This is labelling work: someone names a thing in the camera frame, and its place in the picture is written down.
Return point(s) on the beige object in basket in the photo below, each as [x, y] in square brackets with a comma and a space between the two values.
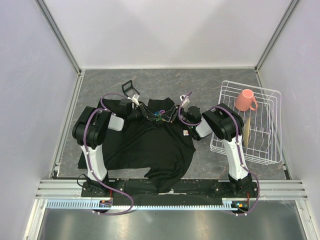
[246, 132]

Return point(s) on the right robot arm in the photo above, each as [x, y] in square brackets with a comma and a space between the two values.
[176, 144]

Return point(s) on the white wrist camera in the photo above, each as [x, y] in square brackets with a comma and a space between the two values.
[185, 101]
[135, 99]

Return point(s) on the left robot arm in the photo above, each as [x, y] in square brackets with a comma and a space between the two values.
[91, 128]

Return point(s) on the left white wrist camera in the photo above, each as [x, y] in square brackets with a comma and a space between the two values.
[135, 99]

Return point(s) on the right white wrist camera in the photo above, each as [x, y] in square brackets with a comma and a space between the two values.
[185, 101]

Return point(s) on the black polo shirt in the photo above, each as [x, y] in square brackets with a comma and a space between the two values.
[137, 145]

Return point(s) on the white wire basket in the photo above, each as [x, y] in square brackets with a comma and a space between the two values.
[265, 136]

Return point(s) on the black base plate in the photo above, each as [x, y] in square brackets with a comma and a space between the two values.
[143, 191]

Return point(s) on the slotted cable duct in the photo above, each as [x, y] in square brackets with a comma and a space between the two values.
[90, 204]

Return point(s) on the black phone stand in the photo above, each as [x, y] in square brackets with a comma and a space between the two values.
[128, 88]

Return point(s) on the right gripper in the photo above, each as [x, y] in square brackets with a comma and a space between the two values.
[167, 115]

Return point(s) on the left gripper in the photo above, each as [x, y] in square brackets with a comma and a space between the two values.
[145, 113]

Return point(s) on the pink mug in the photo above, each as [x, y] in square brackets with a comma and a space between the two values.
[246, 101]

